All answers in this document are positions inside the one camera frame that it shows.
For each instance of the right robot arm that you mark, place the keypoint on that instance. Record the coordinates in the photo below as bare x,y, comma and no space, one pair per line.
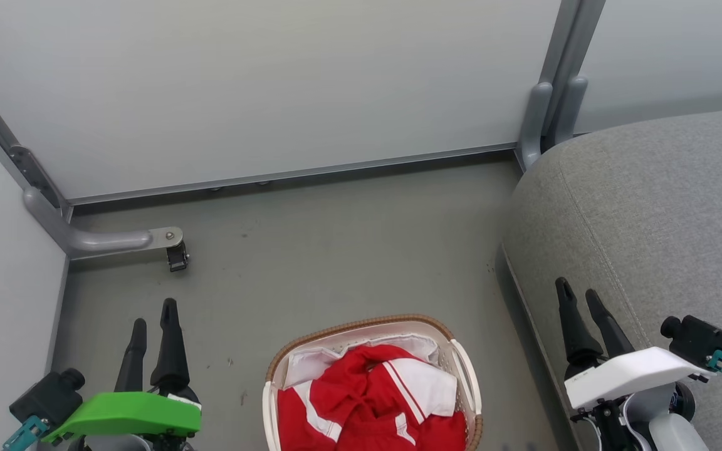
674,433

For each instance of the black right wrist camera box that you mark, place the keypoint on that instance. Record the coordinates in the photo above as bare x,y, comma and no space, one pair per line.
696,341

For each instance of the white laundry basket brown rim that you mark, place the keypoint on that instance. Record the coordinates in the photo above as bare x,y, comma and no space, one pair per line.
470,382

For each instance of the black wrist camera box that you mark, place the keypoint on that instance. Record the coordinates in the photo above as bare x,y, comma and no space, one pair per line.
696,341
47,398

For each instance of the small black caster wheel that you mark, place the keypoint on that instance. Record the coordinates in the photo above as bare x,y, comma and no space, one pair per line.
177,258

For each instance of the grey partition post curved foot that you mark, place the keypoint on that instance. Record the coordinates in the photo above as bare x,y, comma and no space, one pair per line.
98,241

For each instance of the red and white garment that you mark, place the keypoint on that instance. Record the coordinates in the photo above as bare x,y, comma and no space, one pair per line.
367,388

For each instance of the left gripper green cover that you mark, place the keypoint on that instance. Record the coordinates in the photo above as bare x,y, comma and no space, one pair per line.
123,413

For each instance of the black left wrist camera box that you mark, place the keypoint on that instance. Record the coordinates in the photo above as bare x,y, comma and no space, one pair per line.
47,398

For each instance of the grey double partition post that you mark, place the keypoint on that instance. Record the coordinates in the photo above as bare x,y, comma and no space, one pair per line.
561,62

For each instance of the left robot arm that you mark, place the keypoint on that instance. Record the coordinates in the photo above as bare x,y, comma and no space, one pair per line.
116,444

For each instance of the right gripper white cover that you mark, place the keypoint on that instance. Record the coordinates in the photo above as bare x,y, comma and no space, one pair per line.
630,376

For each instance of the grey fabric sofa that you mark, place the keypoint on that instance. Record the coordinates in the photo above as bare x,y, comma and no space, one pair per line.
649,207

